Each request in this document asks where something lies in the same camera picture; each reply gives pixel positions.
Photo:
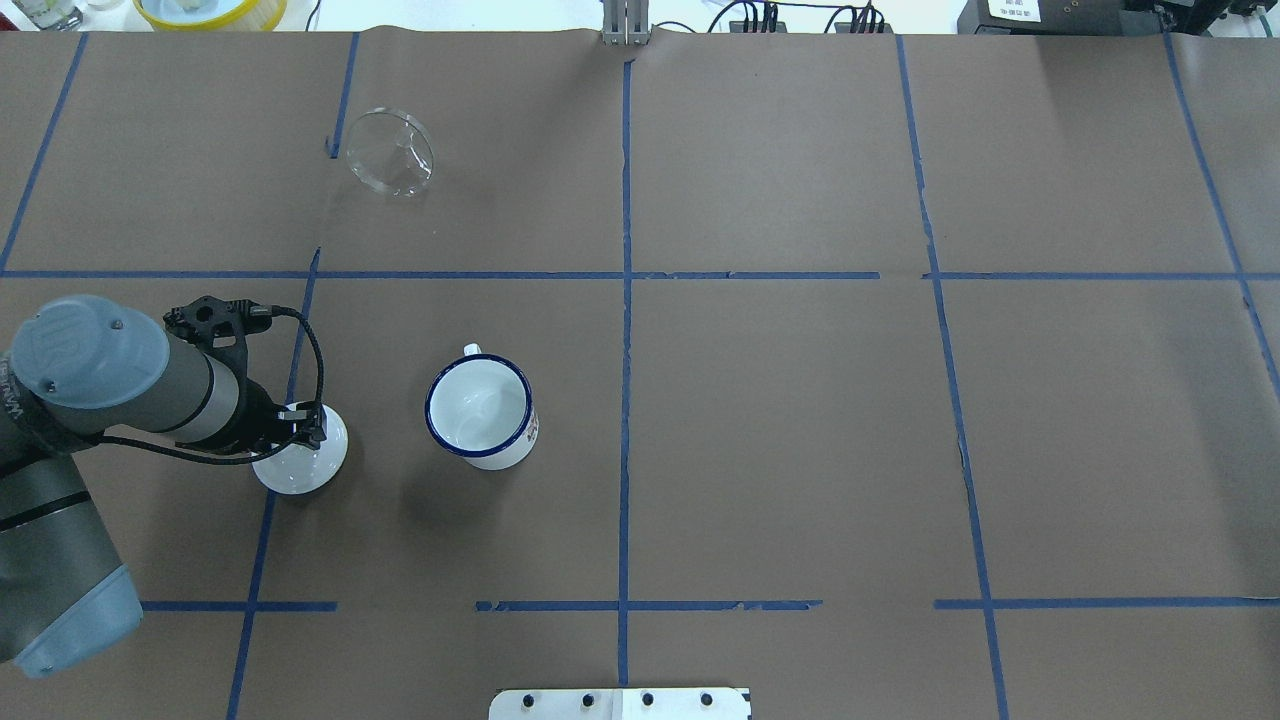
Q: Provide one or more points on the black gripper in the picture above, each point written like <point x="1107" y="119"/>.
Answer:
<point x="254" y="411"/>

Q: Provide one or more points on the white ceramic lid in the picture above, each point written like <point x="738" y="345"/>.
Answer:
<point x="298" y="470"/>

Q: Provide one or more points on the clear glass funnel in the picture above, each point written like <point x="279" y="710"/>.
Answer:
<point x="391" y="152"/>

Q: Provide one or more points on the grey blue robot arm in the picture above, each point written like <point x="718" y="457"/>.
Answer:
<point x="84" y="372"/>

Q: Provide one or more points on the white enamel mug blue rim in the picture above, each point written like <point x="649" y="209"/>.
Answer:
<point x="480" y="408"/>

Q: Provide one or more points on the yellow rimmed bowl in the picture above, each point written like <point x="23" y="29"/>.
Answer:
<point x="212" y="16"/>

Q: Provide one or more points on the left black connector block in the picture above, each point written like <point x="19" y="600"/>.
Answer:
<point x="750" y="17"/>

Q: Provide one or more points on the black connector block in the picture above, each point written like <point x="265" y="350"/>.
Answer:
<point x="859" y="20"/>
<point x="750" y="17"/>

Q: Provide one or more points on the right black connector block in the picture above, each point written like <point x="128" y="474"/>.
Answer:
<point x="859" y="20"/>

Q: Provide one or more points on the black device with label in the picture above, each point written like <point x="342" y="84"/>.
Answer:
<point x="1058" y="18"/>

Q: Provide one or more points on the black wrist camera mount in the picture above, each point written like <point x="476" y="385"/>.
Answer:
<point x="220" y="328"/>

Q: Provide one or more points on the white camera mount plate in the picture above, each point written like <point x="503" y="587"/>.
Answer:
<point x="623" y="703"/>

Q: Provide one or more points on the grey aluminium post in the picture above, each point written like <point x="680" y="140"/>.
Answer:
<point x="626" y="22"/>

